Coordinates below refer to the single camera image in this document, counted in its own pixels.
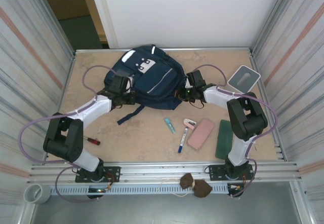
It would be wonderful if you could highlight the grey tape roll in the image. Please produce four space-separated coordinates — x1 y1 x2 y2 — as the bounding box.
23 183 51 204

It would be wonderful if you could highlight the aluminium mounting rail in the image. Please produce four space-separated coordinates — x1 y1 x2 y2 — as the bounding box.
29 160 303 184

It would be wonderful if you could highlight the blue white marker pen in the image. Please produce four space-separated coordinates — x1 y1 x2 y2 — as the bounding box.
178 126 189 154

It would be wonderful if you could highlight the grey white stand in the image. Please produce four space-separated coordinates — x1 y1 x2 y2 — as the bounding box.
227 65 261 93

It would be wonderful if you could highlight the aluminium table edge rail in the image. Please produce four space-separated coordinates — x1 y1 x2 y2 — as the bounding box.
74 47 254 53

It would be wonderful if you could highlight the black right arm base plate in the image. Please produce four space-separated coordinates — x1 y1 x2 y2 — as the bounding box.
208 163 255 181

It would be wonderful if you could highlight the pink pencil case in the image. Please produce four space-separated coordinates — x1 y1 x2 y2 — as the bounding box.
187 118 215 150

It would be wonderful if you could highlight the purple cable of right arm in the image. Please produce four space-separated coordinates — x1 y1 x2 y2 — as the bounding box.
192 63 279 199

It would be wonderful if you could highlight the brown cloth bundle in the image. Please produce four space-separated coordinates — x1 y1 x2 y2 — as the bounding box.
179 172 213 199

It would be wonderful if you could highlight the green pencil case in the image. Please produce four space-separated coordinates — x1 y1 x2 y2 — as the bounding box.
215 119 234 160

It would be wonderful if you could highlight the red handled screwdriver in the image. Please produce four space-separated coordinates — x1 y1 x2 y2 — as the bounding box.
82 136 101 146

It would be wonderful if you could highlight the slotted cable duct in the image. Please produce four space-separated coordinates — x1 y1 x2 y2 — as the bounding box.
50 183 245 196

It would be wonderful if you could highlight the beige string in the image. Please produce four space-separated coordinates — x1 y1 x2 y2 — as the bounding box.
154 178 197 197

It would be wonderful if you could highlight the navy blue backpack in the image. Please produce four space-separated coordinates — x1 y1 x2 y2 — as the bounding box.
103 44 187 126

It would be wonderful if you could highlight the small circuit board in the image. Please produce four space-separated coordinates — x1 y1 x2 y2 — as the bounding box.
87 187 111 194
227 183 246 192

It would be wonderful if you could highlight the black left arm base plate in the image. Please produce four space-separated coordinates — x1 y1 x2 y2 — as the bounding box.
75 166 121 183

